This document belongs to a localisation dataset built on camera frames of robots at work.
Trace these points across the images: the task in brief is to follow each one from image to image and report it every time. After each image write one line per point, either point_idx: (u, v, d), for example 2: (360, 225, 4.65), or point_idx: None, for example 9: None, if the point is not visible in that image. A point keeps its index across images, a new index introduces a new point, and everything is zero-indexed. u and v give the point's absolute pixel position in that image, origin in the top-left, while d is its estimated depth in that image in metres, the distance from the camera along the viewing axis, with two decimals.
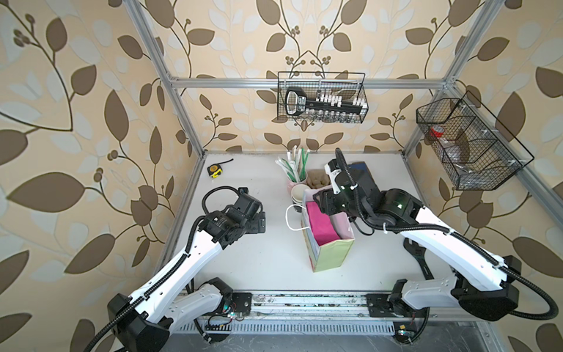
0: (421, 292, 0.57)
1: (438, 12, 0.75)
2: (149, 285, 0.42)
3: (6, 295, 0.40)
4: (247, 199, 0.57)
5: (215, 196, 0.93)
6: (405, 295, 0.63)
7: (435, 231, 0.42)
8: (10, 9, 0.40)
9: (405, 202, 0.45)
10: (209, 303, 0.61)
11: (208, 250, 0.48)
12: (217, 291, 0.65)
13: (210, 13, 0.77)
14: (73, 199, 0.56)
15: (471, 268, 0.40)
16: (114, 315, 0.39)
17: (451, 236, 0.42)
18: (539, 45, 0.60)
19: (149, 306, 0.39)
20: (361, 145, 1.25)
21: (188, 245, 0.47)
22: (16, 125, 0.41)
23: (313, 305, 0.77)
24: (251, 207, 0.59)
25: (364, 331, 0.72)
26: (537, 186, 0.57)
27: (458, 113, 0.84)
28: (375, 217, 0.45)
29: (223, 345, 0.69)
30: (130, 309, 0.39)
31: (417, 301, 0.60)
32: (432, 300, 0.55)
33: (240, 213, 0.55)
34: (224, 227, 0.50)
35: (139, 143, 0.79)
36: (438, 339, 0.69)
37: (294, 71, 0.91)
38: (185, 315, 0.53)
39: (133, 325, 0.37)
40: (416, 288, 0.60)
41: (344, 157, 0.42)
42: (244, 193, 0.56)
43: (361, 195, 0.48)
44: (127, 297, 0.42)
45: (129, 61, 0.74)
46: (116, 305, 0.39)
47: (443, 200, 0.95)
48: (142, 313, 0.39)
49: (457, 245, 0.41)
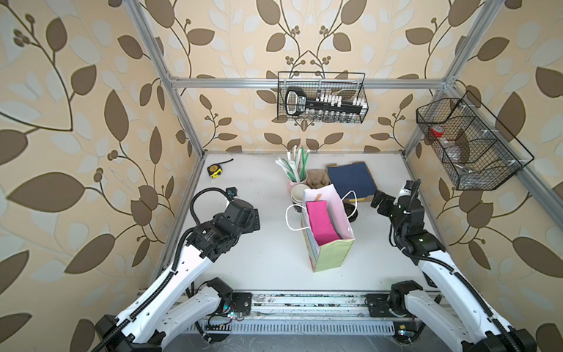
0: (429, 312, 0.57)
1: (437, 12, 0.75)
2: (135, 306, 0.41)
3: (6, 295, 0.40)
4: (238, 207, 0.54)
5: (212, 196, 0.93)
6: (410, 295, 0.64)
7: (441, 267, 0.51)
8: (10, 9, 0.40)
9: (427, 241, 0.56)
10: (207, 306, 0.61)
11: (196, 265, 0.46)
12: (215, 295, 0.64)
13: (210, 13, 0.77)
14: (73, 199, 0.55)
15: (465, 309, 0.44)
16: (102, 337, 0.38)
17: (454, 276, 0.49)
18: (539, 45, 0.60)
19: (136, 327, 0.39)
20: (361, 145, 1.25)
21: (176, 261, 0.46)
22: (16, 125, 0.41)
23: (314, 305, 0.77)
24: (240, 215, 0.55)
25: (364, 331, 0.72)
26: (537, 186, 0.57)
27: (458, 113, 0.84)
28: (402, 239, 0.59)
29: (224, 345, 0.69)
30: (116, 331, 0.38)
31: (414, 308, 0.61)
32: (431, 322, 0.55)
33: (232, 222, 0.53)
34: (213, 241, 0.48)
35: (139, 143, 0.79)
36: (438, 339, 0.69)
37: (294, 71, 0.91)
38: (179, 325, 0.52)
39: (119, 347, 0.37)
40: (425, 303, 0.60)
41: (418, 186, 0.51)
42: (234, 201, 0.53)
43: (405, 220, 0.60)
44: (113, 317, 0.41)
45: (129, 61, 0.74)
46: (104, 326, 0.39)
47: (443, 200, 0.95)
48: (128, 336, 0.38)
49: (457, 286, 0.47)
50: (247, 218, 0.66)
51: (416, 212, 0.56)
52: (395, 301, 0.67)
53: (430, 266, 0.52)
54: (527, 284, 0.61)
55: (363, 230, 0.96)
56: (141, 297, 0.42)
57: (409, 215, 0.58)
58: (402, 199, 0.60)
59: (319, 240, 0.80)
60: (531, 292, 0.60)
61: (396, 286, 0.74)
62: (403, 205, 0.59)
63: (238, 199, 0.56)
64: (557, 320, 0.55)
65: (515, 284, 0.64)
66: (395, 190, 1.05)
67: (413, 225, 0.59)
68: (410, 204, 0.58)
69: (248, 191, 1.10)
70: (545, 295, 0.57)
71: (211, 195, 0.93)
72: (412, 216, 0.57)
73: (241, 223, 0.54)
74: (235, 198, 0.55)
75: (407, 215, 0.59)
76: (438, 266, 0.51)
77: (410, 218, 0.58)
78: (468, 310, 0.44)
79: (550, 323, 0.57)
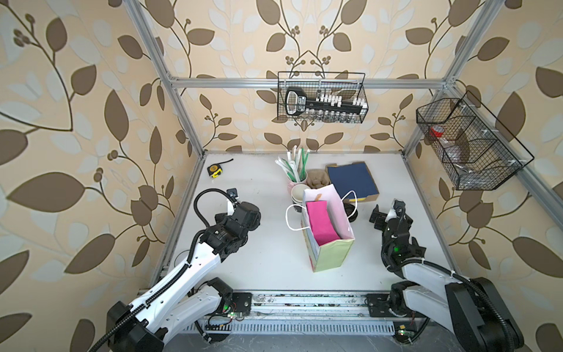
0: (427, 300, 0.56)
1: (437, 12, 0.75)
2: (149, 294, 0.43)
3: (6, 295, 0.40)
4: (244, 210, 0.58)
5: (214, 196, 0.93)
6: (407, 291, 0.64)
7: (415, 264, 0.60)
8: (10, 9, 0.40)
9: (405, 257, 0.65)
10: (207, 305, 0.61)
11: (209, 260, 0.50)
12: (215, 294, 0.64)
13: (210, 13, 0.77)
14: (73, 199, 0.56)
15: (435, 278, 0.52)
16: (115, 323, 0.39)
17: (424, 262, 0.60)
18: (539, 45, 0.60)
19: (150, 314, 0.41)
20: (361, 145, 1.25)
21: (190, 256, 0.49)
22: (16, 125, 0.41)
23: (314, 305, 0.77)
24: (247, 218, 0.60)
25: (364, 331, 0.72)
26: (536, 185, 0.58)
27: (458, 113, 0.84)
28: (388, 257, 0.68)
29: (224, 345, 0.69)
30: (130, 317, 0.40)
31: (415, 302, 0.60)
32: (428, 308, 0.55)
33: (240, 224, 0.59)
34: (224, 243, 0.52)
35: (139, 143, 0.79)
36: (438, 339, 0.69)
37: (294, 71, 0.91)
38: (181, 323, 0.52)
39: (132, 333, 0.38)
40: (424, 292, 0.61)
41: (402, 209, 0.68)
42: (240, 204, 0.57)
43: (392, 243, 0.69)
44: (127, 305, 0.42)
45: (129, 61, 0.74)
46: (116, 312, 0.40)
47: (443, 200, 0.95)
48: (142, 321, 0.40)
49: (428, 269, 0.56)
50: (252, 221, 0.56)
51: (402, 235, 0.65)
52: (395, 301, 0.67)
53: (410, 266, 0.60)
54: (526, 283, 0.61)
55: (363, 230, 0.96)
56: (154, 287, 0.44)
57: (396, 239, 0.66)
58: (393, 223, 0.68)
59: (319, 240, 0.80)
60: (531, 292, 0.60)
61: (396, 286, 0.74)
62: (392, 228, 0.67)
63: (244, 202, 0.59)
64: (557, 321, 0.56)
65: (514, 284, 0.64)
66: (395, 190, 1.05)
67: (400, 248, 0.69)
68: (398, 226, 0.67)
69: (248, 191, 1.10)
70: (545, 295, 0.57)
71: (211, 195, 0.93)
72: (399, 240, 0.66)
73: (248, 224, 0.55)
74: (242, 202, 0.59)
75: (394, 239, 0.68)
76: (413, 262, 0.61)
77: (396, 242, 0.67)
78: (437, 276, 0.52)
79: (550, 323, 0.57)
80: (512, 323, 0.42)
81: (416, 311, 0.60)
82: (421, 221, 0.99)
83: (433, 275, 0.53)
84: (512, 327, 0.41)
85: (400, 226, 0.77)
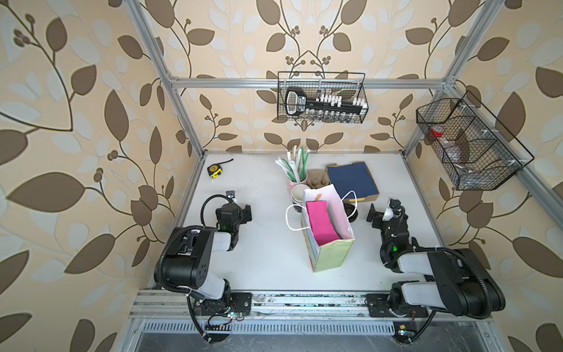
0: (421, 285, 0.57)
1: (438, 12, 0.75)
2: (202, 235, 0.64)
3: (6, 295, 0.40)
4: (229, 211, 0.74)
5: (222, 199, 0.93)
6: (404, 285, 0.65)
7: (403, 258, 0.64)
8: (10, 9, 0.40)
9: None
10: (215, 290, 0.63)
11: (227, 243, 0.70)
12: (221, 281, 0.68)
13: (210, 13, 0.77)
14: (73, 199, 0.56)
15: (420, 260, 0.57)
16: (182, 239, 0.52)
17: (409, 254, 0.62)
18: (539, 45, 0.60)
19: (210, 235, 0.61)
20: (361, 145, 1.25)
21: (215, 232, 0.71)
22: (16, 125, 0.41)
23: (314, 305, 0.77)
24: (235, 214, 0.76)
25: (364, 331, 0.72)
26: (538, 187, 0.57)
27: (458, 113, 0.84)
28: (385, 254, 0.72)
29: (223, 345, 0.69)
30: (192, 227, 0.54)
31: (412, 293, 0.61)
32: (424, 290, 0.56)
33: (231, 221, 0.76)
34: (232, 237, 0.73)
35: (139, 143, 0.79)
36: (438, 339, 0.69)
37: (294, 71, 0.91)
38: (201, 290, 0.54)
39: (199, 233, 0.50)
40: (422, 282, 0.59)
41: (400, 207, 0.86)
42: (222, 209, 0.72)
43: (391, 241, 0.72)
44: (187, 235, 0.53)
45: (130, 61, 0.74)
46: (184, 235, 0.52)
47: (443, 200, 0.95)
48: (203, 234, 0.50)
49: (412, 257, 0.60)
50: (237, 215, 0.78)
51: (402, 234, 0.67)
52: (395, 299, 0.66)
53: (403, 262, 0.64)
54: (527, 283, 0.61)
55: (363, 229, 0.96)
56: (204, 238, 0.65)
57: (396, 238, 0.68)
58: (394, 223, 0.71)
59: (319, 240, 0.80)
60: (531, 292, 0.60)
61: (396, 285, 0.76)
62: (393, 227, 0.69)
63: (225, 207, 0.74)
64: (557, 320, 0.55)
65: (514, 284, 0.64)
66: (395, 191, 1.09)
67: (399, 246, 0.71)
68: (398, 226, 0.69)
69: (248, 191, 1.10)
70: (545, 295, 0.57)
71: (217, 199, 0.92)
72: (398, 238, 0.68)
73: (236, 217, 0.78)
74: (224, 205, 0.74)
75: (393, 238, 0.71)
76: (406, 257, 0.63)
77: (396, 241, 0.69)
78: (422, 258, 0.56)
79: (550, 323, 0.57)
80: (492, 295, 0.43)
81: (413, 304, 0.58)
82: (420, 221, 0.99)
83: (418, 257, 0.57)
84: (496, 297, 0.43)
85: (399, 226, 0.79)
